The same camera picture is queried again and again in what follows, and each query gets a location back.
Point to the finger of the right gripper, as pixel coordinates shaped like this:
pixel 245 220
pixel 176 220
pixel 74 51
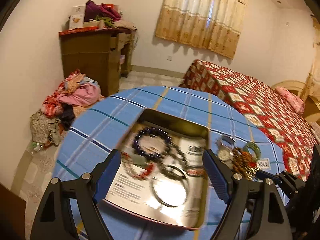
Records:
pixel 289 183

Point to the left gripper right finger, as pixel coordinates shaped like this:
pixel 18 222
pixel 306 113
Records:
pixel 268 218

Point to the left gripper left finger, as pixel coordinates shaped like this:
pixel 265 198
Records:
pixel 54 219

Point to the brown wooden bead mala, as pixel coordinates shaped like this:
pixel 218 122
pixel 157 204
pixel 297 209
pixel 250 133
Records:
pixel 244 164

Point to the green jade bangle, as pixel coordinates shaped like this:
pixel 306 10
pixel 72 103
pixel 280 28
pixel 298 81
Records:
pixel 253 149

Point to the silver wristwatch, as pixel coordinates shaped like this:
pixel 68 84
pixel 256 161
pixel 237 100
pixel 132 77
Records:
pixel 225 146

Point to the silver bangle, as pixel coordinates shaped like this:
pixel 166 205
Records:
pixel 170 186

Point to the white SOLE label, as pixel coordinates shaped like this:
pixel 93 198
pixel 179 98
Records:
pixel 264 164

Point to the grey patterned cloth on floor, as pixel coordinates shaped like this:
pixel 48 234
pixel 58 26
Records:
pixel 45 130

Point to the pink metal tin box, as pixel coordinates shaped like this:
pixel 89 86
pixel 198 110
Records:
pixel 156 139

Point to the wooden headboard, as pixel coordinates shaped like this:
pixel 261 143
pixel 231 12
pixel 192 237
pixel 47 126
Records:
pixel 311 112

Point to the pink pillow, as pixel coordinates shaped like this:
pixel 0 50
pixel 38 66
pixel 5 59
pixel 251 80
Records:
pixel 295 102

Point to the red patchwork bedspread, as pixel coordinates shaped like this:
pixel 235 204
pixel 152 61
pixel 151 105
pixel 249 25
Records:
pixel 262 106

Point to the clothes pile on floor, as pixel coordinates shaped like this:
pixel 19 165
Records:
pixel 74 95

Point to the brown wooden desk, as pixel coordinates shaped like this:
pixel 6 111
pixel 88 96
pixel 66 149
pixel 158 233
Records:
pixel 103 55

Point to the white product box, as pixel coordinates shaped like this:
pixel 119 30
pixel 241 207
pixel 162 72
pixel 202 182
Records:
pixel 76 19

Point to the clothes pile on desk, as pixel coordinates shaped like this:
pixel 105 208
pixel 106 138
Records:
pixel 108 14

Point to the beige patterned curtain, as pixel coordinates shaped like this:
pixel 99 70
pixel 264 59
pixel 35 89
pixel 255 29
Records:
pixel 214 25

